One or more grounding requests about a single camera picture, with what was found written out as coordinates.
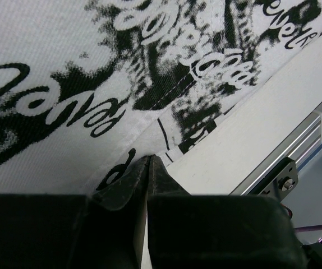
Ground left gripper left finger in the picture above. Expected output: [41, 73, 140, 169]
[0, 157, 150, 268]

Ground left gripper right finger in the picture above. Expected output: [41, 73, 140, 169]
[148, 156, 307, 268]

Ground newspaper print trousers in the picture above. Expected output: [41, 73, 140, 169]
[0, 1, 322, 193]

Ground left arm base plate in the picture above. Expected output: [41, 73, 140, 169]
[256, 157, 298, 202]

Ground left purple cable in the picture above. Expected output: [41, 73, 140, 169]
[294, 222, 322, 233]

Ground aluminium mounting rail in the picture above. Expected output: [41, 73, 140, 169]
[231, 102, 322, 195]

